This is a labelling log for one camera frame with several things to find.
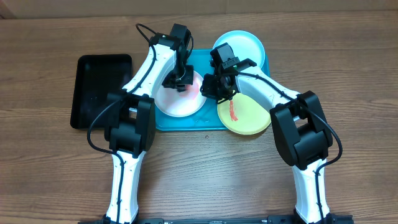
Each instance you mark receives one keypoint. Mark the yellow green plate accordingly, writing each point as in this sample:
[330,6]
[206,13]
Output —
[242,115]

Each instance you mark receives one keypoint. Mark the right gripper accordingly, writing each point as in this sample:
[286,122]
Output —
[209,92]

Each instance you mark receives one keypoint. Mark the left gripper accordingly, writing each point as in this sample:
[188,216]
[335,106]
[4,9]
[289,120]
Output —
[189,79]

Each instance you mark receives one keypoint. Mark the light blue plate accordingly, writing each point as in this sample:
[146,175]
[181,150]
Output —
[245,45]

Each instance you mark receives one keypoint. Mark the white plate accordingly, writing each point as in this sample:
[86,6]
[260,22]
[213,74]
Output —
[170,102]

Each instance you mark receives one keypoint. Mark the green pink sponge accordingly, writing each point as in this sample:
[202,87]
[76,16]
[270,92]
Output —
[189,89]

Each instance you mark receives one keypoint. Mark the black rectangular tray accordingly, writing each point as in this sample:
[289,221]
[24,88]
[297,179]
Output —
[96,76]

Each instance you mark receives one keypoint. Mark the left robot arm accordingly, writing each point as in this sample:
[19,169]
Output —
[130,129]

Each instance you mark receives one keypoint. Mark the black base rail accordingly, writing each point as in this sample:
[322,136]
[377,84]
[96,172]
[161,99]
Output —
[271,219]

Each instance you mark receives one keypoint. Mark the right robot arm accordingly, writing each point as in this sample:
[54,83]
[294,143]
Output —
[301,133]

